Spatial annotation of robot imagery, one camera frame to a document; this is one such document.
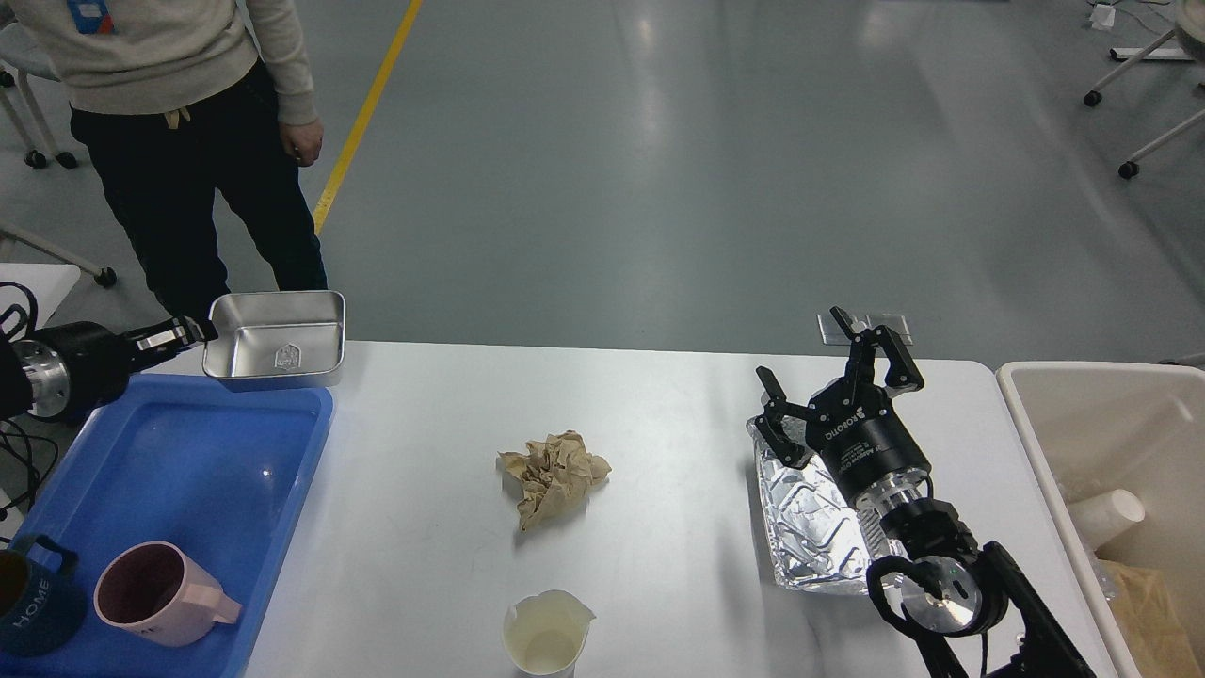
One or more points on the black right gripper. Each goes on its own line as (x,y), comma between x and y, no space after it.
(861,438)

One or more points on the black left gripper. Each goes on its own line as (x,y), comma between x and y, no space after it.
(97,361)

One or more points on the square steel tray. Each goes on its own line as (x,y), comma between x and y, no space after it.
(277,340)

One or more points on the aluminium foil container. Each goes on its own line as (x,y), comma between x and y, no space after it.
(816,542)

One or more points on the pink mug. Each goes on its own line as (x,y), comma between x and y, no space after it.
(155,591)

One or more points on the dark blue mug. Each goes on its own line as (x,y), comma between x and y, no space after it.
(42,604)

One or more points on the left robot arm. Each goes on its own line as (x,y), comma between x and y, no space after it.
(60,373)

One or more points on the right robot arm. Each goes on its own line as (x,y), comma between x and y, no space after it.
(926,575)

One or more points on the person's hand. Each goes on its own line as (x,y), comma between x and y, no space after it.
(303,143)

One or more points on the left floor outlet plate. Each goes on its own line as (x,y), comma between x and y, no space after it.
(833,330)

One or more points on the floor outlet plate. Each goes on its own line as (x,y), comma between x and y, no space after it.
(896,322)
(833,330)

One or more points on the right floor outlet plate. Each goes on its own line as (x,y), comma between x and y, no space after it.
(896,322)

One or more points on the white side table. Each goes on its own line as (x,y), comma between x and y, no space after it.
(50,284)

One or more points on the blue plastic tray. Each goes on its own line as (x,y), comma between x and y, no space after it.
(222,475)

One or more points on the person in dark trousers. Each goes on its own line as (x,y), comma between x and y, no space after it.
(178,102)

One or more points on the beige waste bin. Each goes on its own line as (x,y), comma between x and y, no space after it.
(1093,427)

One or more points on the white paper cup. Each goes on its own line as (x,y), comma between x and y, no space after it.
(1102,518)

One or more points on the crumpled brown paper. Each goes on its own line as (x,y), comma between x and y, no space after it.
(556,476)

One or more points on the brown paper bag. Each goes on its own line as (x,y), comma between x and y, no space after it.
(1158,642)

